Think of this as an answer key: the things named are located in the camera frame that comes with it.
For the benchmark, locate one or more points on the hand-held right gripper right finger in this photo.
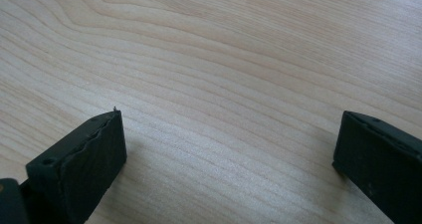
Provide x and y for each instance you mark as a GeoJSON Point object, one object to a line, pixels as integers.
{"type": "Point", "coordinates": [381, 164]}

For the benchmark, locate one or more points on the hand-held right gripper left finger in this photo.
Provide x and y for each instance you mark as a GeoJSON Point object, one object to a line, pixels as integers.
{"type": "Point", "coordinates": [78, 171]}

